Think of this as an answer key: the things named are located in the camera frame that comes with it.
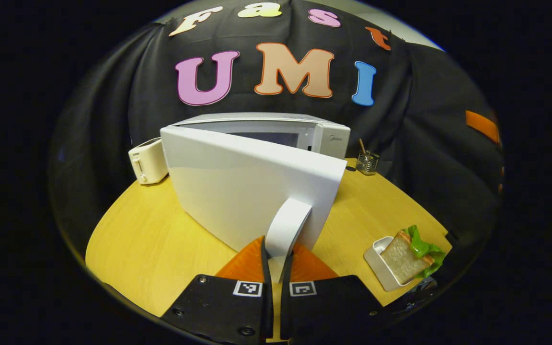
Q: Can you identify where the black backdrop cloth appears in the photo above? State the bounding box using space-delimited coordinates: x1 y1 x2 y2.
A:
48 0 504 250

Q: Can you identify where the white toaster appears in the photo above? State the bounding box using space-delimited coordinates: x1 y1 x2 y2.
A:
128 138 169 185

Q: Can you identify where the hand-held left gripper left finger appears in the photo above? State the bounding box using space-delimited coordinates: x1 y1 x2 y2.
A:
160 235 274 343

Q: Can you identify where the toast lettuce sandwich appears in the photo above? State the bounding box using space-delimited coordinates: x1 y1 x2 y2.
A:
380 225 447 285

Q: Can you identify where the white plastic tray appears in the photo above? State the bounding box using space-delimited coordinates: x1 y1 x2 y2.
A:
364 236 413 292

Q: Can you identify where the white microwave oven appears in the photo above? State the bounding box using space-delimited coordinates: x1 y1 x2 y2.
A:
160 112 352 283

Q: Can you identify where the clear glass holder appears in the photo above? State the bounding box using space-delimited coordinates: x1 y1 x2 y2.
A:
356 150 380 176

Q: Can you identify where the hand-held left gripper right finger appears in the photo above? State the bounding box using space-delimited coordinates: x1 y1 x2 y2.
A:
280 242 387 343

